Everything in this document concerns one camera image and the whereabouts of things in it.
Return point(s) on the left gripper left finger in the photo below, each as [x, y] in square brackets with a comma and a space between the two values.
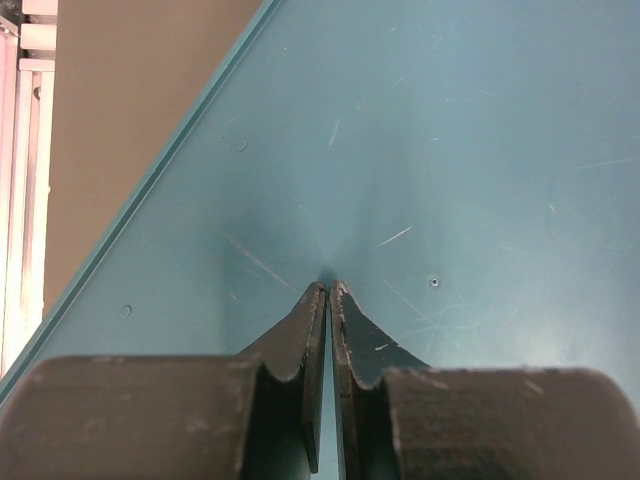
[252, 415]

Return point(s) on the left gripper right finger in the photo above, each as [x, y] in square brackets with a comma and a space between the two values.
[399, 418]

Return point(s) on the teal drawer organizer box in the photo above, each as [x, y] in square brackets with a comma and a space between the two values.
[468, 169]

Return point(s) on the aluminium frame rail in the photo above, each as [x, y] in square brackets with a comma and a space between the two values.
[28, 60]

